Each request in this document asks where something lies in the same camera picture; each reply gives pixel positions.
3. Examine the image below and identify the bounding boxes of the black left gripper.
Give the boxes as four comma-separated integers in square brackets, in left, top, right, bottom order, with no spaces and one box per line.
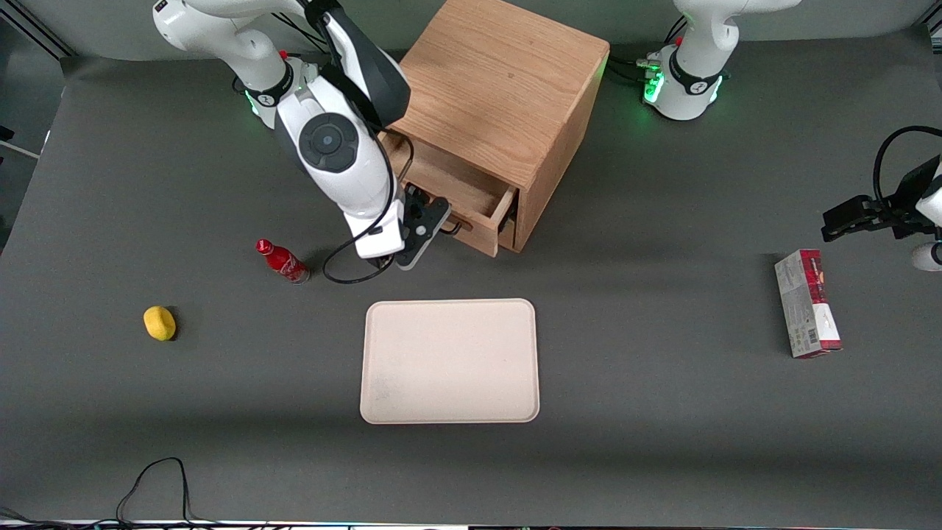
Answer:
[821,156,942,243]

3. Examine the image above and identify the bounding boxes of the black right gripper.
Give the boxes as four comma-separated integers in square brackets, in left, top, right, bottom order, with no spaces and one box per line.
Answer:
[396,195,452,271]

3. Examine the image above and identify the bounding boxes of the oak wooden drawer cabinet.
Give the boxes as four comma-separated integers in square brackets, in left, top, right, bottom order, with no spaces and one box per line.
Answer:
[379,0,612,254]

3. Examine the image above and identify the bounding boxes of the red plaid cardboard box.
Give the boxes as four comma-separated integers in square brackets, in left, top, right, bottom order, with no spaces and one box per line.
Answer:
[774,249,844,360]

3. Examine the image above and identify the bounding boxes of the beige plastic tray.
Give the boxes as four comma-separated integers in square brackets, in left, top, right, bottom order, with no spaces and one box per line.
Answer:
[359,297,541,425]

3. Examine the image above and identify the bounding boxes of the red soda bottle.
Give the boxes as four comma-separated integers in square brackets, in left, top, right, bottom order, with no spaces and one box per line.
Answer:
[255,238,311,286]

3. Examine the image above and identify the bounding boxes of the yellow lemon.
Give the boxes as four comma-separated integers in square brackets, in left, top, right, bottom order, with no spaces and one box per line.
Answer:
[143,305,178,342]

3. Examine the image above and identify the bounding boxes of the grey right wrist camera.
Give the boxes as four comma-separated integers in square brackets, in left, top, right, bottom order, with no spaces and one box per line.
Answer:
[355,204,406,261]

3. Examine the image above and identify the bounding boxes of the black cable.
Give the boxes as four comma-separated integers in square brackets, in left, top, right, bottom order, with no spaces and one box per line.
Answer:
[116,456,195,528]
[873,125,942,211]
[322,130,414,286]
[609,16,690,84]

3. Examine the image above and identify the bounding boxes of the black frame rail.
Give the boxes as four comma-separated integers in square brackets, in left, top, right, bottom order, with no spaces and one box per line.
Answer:
[0,0,76,61]

